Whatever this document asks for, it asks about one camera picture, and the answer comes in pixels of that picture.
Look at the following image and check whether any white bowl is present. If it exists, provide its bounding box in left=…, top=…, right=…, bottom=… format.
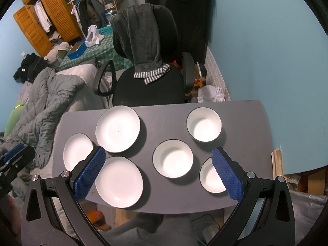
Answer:
left=199, top=157, right=226, bottom=194
left=152, top=139, right=194, bottom=178
left=186, top=107, right=222, bottom=142

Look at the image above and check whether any white plate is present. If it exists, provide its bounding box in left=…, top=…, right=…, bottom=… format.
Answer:
left=63, top=133, right=94, bottom=171
left=95, top=106, right=141, bottom=153
left=95, top=157, right=144, bottom=208

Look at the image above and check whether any white plate front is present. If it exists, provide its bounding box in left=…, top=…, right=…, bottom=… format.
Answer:
left=95, top=157, right=144, bottom=208

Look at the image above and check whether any white plate back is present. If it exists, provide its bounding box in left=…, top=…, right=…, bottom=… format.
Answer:
left=95, top=106, right=141, bottom=153

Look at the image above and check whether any green pillow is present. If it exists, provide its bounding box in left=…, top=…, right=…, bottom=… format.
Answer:
left=4, top=101, right=26, bottom=137

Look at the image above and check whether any orange cap on floor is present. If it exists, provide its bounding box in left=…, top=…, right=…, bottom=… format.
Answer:
left=86, top=211, right=112, bottom=232

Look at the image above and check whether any bed with grey sheet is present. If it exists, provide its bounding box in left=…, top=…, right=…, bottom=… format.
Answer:
left=12, top=64, right=108, bottom=200

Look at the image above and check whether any grey quilted duvet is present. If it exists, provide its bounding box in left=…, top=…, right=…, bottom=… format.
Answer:
left=1, top=68, right=85, bottom=169

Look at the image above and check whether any white bag on floor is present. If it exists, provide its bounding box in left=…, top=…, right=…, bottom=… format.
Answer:
left=197, top=85, right=225, bottom=103

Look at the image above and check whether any black office chair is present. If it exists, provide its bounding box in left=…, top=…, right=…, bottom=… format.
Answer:
left=92, top=5, right=195, bottom=107

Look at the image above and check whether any blue cardboard box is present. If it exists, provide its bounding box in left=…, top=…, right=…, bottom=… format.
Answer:
left=67, top=40, right=87, bottom=60

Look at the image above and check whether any green checkered cloth table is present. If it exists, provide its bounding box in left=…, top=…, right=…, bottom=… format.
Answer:
left=58, top=33, right=133, bottom=71

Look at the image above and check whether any wooden louvred wardrobe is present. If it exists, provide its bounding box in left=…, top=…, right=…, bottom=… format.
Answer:
left=13, top=0, right=83, bottom=57

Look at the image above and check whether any white plastic bag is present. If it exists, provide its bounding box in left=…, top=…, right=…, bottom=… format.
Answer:
left=85, top=25, right=105, bottom=47

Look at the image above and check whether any dark grey hooded sweater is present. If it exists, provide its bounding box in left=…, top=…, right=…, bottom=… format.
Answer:
left=111, top=3, right=170, bottom=85

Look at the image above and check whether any black hanging coat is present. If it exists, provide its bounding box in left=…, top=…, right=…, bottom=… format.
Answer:
left=145, top=0, right=215, bottom=63

